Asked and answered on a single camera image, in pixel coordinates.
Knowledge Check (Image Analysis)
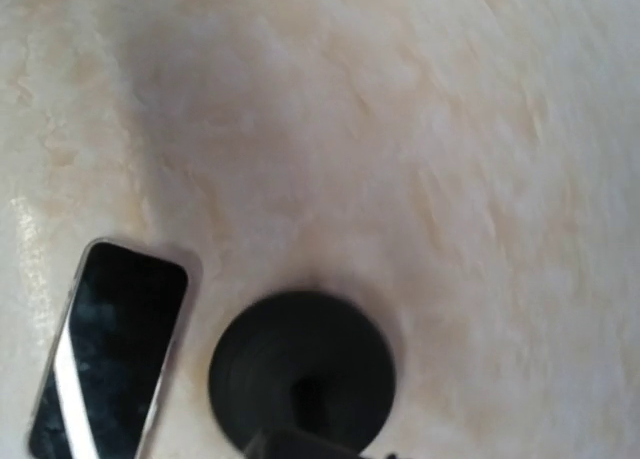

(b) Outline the clear-case black phone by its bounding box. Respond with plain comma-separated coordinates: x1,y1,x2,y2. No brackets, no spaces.
26,237,202,458

